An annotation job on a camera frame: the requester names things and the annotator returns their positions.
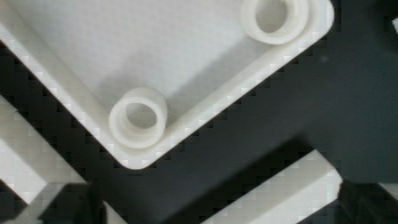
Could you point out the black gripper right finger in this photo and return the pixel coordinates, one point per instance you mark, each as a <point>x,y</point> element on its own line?
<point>367,205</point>

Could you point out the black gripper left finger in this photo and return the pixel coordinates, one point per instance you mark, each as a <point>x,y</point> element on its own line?
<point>78,207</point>

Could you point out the white L-shaped corner fence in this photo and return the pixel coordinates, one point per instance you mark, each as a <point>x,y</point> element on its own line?
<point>37,172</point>

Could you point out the white desk top tray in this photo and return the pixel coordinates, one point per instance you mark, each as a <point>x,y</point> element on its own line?
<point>108,45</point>

